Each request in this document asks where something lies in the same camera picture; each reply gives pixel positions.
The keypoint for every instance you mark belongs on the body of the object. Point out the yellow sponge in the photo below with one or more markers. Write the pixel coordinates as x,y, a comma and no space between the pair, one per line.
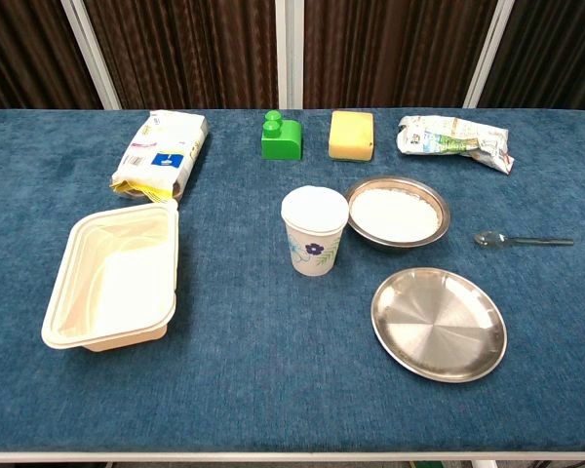
351,136

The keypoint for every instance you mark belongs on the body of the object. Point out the cream plastic food container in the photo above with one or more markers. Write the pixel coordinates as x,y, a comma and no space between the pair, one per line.
127,283

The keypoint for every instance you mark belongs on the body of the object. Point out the white yellow flour bag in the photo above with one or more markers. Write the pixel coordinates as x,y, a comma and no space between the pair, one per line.
161,146

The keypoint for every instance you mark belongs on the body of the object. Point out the dark brown curtain panel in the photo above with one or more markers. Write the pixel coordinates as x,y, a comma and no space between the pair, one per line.
395,49
185,49
24,49
556,49

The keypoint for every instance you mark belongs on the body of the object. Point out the blue felt table cover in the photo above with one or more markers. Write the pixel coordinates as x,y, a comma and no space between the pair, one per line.
224,341

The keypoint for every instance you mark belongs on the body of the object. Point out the white floral paper cup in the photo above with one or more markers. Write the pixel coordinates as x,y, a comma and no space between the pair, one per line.
312,244

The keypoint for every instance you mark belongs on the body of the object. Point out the metal bowl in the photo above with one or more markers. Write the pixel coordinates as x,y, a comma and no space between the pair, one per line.
400,245

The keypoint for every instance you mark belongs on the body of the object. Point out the white partition post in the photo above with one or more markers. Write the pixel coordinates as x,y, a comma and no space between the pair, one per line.
289,53
488,53
91,53

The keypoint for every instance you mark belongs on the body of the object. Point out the flat metal plate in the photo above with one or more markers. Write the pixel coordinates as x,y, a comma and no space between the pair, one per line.
439,326

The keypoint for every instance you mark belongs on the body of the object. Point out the small metal spoon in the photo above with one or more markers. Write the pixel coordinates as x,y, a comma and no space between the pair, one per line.
487,238

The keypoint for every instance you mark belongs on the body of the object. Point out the crumpled white snack wrapper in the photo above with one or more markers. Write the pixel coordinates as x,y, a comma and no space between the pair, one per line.
443,139

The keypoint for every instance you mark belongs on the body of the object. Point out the green toy block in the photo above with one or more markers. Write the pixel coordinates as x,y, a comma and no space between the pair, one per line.
283,144

